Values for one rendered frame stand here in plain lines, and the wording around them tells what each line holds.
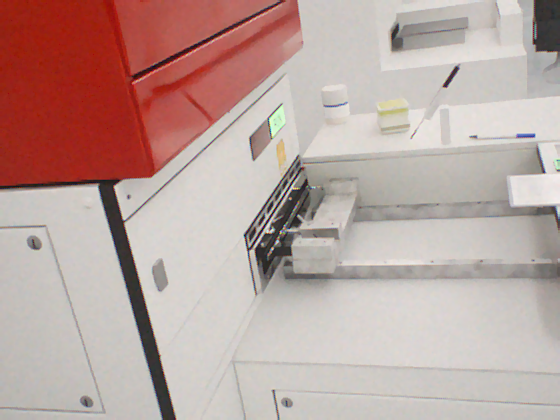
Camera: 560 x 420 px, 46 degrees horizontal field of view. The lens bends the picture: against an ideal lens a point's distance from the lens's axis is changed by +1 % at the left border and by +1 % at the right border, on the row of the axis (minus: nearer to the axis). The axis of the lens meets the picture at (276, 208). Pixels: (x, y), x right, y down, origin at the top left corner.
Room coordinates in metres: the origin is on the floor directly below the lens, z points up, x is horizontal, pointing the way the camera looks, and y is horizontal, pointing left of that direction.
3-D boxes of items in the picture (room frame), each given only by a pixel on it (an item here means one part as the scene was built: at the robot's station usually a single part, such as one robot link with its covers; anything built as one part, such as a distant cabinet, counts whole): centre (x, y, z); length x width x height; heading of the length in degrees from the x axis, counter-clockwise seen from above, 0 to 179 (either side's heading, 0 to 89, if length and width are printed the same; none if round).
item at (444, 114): (1.43, -0.40, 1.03); 0.06 x 0.04 x 0.13; 71
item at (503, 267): (1.10, -0.23, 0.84); 0.50 x 0.02 x 0.03; 71
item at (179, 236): (1.12, 0.06, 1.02); 0.82 x 0.03 x 0.40; 161
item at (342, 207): (1.29, -0.11, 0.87); 0.36 x 0.08 x 0.03; 161
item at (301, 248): (1.14, -0.06, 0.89); 0.08 x 0.03 x 0.03; 71
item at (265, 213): (1.29, -0.01, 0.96); 0.44 x 0.01 x 0.02; 161
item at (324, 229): (1.21, -0.08, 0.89); 0.08 x 0.03 x 0.03; 71
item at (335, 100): (1.77, -0.21, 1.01); 0.07 x 0.07 x 0.10
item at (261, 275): (1.29, -0.01, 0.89); 0.44 x 0.02 x 0.10; 161
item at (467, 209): (1.35, -0.32, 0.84); 0.50 x 0.02 x 0.03; 71
